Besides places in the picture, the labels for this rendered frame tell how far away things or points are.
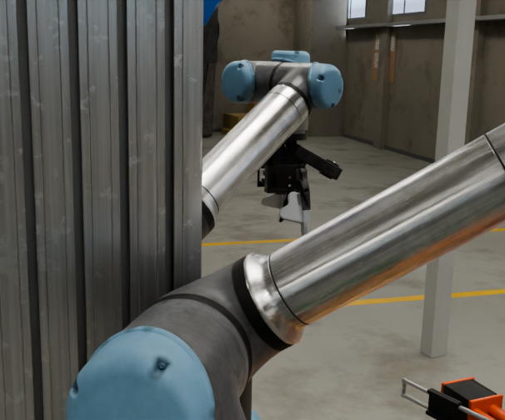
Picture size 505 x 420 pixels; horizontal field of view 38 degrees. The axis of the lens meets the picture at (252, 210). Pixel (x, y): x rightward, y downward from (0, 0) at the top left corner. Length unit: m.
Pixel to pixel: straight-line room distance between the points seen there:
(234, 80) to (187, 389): 0.83
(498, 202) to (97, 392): 0.35
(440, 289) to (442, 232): 4.06
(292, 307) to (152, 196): 0.19
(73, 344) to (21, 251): 0.11
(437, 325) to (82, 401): 4.26
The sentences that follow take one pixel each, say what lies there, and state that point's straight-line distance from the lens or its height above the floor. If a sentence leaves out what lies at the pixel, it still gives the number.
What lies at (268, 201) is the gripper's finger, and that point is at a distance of 1.49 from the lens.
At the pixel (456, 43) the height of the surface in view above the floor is 1.94.
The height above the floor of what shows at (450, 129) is 1.45.
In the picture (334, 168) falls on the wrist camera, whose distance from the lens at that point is 1.44.
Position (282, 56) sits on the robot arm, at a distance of 1.38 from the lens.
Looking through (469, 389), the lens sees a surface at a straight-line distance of 1.43.
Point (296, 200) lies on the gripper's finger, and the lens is 1.39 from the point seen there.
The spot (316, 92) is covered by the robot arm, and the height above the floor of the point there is 1.81.
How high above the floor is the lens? 1.87
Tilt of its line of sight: 12 degrees down
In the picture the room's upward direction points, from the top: 1 degrees clockwise
